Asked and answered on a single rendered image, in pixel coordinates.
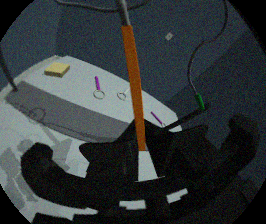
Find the yellow rectangular block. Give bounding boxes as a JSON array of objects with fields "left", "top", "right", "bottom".
[{"left": 44, "top": 61, "right": 70, "bottom": 77}]

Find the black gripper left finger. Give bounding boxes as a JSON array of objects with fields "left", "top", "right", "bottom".
[{"left": 78, "top": 120, "right": 138, "bottom": 181}]

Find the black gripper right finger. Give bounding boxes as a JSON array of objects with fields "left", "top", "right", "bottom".
[{"left": 144, "top": 120, "right": 209, "bottom": 177}]

